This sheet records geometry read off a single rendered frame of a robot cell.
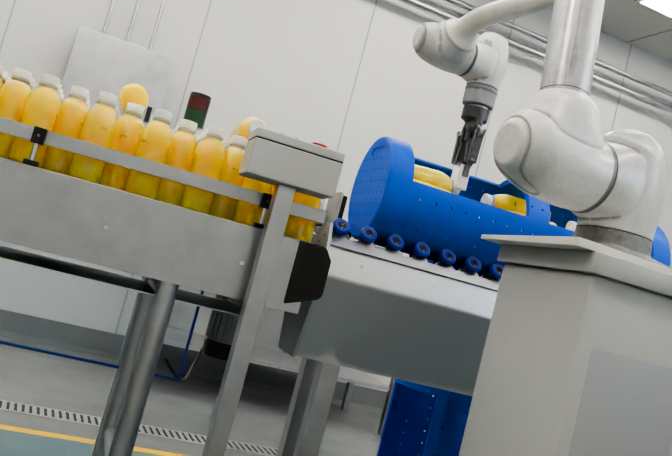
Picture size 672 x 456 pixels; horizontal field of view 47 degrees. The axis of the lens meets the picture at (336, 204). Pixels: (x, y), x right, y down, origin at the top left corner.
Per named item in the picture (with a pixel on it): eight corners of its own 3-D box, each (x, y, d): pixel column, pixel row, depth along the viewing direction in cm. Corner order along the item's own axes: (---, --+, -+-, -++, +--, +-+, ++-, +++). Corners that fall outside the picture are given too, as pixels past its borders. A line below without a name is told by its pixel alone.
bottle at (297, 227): (307, 243, 186) (326, 169, 188) (313, 244, 179) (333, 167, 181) (279, 236, 184) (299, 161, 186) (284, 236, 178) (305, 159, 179)
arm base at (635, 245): (688, 280, 156) (694, 253, 157) (602, 251, 149) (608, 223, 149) (625, 275, 173) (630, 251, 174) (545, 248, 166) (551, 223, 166)
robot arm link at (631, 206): (671, 247, 157) (693, 145, 160) (607, 222, 149) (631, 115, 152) (611, 243, 172) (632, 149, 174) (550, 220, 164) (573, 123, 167)
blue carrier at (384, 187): (659, 322, 214) (682, 223, 217) (372, 241, 190) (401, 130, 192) (596, 309, 242) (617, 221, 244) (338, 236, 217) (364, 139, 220)
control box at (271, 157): (334, 198, 166) (346, 152, 168) (246, 172, 161) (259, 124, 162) (321, 199, 176) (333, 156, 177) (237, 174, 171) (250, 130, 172)
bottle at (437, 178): (387, 189, 207) (448, 205, 213) (398, 173, 202) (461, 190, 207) (385, 169, 212) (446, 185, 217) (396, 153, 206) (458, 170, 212)
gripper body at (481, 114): (496, 110, 212) (488, 142, 211) (481, 114, 220) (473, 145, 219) (472, 101, 210) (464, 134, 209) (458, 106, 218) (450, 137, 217)
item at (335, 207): (337, 241, 197) (349, 194, 198) (328, 239, 196) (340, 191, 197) (326, 240, 206) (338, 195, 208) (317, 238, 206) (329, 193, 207)
